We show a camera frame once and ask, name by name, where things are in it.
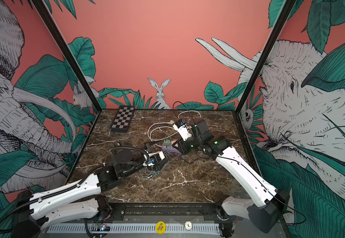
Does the teal usb cable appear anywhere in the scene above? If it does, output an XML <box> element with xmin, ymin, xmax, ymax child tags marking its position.
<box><xmin>141</xmin><ymin>168</ymin><xmax>161</xmax><ymax>179</ymax></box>

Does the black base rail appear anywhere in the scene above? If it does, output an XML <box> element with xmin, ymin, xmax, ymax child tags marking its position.
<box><xmin>106</xmin><ymin>202</ymin><xmax>249</xmax><ymax>223</ymax></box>

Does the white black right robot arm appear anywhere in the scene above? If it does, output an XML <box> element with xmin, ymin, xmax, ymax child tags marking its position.
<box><xmin>173</xmin><ymin>119</ymin><xmax>290</xmax><ymax>233</ymax></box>

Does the yellow round sticker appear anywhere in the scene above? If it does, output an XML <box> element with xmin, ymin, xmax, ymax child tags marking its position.
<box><xmin>155</xmin><ymin>221</ymin><xmax>166</xmax><ymax>234</ymax></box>

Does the thin black cable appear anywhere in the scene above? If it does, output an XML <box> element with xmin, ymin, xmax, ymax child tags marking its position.
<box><xmin>178</xmin><ymin>154</ymin><xmax>209</xmax><ymax>165</ymax></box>

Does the purple power strip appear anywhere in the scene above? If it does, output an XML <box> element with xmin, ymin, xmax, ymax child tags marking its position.
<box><xmin>162</xmin><ymin>145</ymin><xmax>180</xmax><ymax>154</ymax></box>

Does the green charger plug adapter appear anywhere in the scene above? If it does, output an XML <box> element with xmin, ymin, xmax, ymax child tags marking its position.
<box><xmin>163</xmin><ymin>139</ymin><xmax>171</xmax><ymax>147</ymax></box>

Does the white power strip cord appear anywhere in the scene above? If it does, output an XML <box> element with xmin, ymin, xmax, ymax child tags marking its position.
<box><xmin>147</xmin><ymin>110</ymin><xmax>202</xmax><ymax>143</ymax></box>

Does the black white checkerboard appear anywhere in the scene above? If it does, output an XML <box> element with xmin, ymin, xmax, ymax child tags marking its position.
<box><xmin>111</xmin><ymin>106</ymin><xmax>135</xmax><ymax>133</ymax></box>

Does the white slotted rail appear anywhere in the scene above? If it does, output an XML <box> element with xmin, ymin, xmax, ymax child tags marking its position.
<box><xmin>47</xmin><ymin>223</ymin><xmax>220</xmax><ymax>235</ymax></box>

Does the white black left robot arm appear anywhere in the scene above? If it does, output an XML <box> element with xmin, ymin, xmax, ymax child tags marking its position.
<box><xmin>0</xmin><ymin>146</ymin><xmax>168</xmax><ymax>238</ymax></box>

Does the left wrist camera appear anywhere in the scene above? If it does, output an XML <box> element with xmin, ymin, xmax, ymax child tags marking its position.
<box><xmin>147</xmin><ymin>151</ymin><xmax>165</xmax><ymax>166</ymax></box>

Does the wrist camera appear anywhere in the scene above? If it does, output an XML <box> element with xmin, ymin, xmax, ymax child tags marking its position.
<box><xmin>173</xmin><ymin>120</ymin><xmax>192</xmax><ymax>141</ymax></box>
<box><xmin>147</xmin><ymin>151</ymin><xmax>165</xmax><ymax>166</ymax></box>

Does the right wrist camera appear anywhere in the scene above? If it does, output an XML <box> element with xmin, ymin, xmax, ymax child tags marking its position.
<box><xmin>173</xmin><ymin>120</ymin><xmax>192</xmax><ymax>141</ymax></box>

